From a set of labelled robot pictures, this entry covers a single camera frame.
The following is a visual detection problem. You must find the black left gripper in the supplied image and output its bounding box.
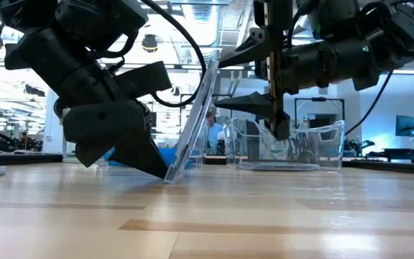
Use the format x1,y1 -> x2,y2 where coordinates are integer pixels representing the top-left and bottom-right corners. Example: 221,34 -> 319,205
62,99 -> 170,180

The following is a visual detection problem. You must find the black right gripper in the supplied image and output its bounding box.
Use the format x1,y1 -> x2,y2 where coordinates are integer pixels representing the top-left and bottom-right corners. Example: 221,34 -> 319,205
213,0 -> 323,141

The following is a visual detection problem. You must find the clear plastic bin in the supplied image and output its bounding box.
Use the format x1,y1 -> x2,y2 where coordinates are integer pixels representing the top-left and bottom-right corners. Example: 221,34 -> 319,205
93,115 -> 208,170
223,117 -> 347,172

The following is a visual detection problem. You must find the person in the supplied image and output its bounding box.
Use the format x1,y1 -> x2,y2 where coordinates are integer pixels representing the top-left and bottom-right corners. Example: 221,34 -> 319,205
205,110 -> 226,156

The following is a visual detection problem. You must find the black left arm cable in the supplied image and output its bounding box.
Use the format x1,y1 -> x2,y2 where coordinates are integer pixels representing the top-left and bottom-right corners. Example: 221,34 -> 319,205
140,0 -> 208,109

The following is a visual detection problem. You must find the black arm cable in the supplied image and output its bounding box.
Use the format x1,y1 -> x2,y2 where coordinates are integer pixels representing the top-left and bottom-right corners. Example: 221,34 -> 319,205
140,0 -> 208,109
344,70 -> 395,137

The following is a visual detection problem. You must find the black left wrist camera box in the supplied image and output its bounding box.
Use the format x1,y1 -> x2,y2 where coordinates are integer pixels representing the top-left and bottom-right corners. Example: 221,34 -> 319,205
115,60 -> 173,101

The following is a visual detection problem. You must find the ribbed silver ceiling duct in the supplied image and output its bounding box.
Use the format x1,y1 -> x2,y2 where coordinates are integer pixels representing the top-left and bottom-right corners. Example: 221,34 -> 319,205
188,0 -> 223,51

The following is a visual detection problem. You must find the black ceiling cable reel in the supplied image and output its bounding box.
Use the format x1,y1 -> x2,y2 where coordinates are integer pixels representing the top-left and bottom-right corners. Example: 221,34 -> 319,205
141,34 -> 160,54

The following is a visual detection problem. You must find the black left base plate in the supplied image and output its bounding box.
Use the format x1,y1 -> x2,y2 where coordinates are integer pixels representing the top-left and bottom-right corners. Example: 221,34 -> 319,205
0,153 -> 64,167

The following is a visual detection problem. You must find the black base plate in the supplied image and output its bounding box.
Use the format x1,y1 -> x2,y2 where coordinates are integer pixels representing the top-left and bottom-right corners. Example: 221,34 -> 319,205
342,160 -> 414,177
0,153 -> 64,167

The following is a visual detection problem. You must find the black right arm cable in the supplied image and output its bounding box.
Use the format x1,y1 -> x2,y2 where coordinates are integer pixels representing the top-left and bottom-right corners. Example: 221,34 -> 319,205
344,70 -> 395,137

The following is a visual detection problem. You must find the wall monitor screen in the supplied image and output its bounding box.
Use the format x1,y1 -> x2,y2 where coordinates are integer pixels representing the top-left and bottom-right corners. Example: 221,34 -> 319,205
395,114 -> 414,137

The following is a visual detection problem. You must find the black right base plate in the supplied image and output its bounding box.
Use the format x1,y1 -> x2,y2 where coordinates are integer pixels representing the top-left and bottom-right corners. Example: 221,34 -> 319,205
342,160 -> 414,177

